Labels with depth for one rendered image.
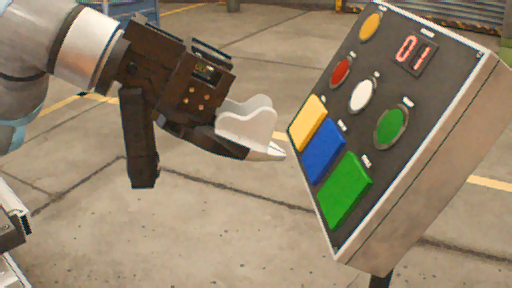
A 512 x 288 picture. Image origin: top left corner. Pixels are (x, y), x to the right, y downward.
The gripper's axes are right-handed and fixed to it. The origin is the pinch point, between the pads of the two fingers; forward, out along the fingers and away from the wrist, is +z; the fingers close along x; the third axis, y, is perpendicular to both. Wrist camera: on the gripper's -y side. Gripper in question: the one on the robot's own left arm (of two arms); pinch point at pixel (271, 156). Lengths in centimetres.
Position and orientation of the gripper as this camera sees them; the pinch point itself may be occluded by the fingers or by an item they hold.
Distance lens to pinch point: 47.2
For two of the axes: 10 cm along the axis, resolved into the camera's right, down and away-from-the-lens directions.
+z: 8.6, 4.0, 3.1
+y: 5.0, -7.9, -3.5
